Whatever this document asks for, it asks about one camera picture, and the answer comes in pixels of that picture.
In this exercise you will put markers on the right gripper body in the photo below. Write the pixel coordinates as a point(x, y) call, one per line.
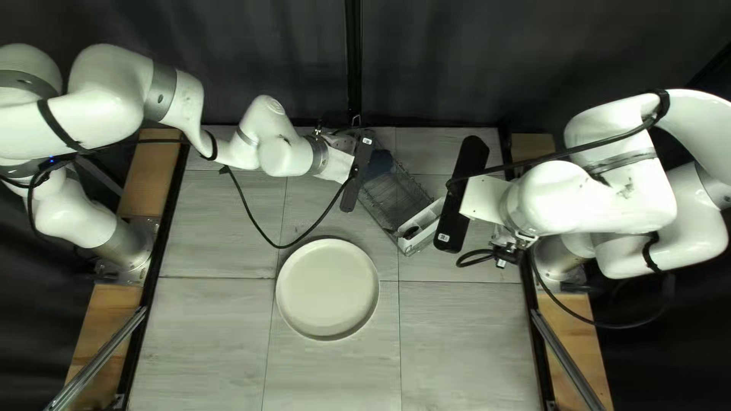
point(482, 197)

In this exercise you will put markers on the dark blue cup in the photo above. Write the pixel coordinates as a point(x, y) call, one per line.
point(380, 162)

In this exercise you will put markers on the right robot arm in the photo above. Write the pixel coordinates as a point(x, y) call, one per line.
point(599, 194)

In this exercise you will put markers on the pale round plate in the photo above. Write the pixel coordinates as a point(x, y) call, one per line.
point(326, 288)

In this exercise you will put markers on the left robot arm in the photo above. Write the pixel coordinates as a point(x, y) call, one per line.
point(108, 97)

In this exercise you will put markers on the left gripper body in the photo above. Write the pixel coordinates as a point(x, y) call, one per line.
point(340, 157)

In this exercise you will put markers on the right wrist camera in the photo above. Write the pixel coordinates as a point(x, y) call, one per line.
point(451, 225)

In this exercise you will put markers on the white cutlery holder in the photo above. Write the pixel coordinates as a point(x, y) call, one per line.
point(428, 220)

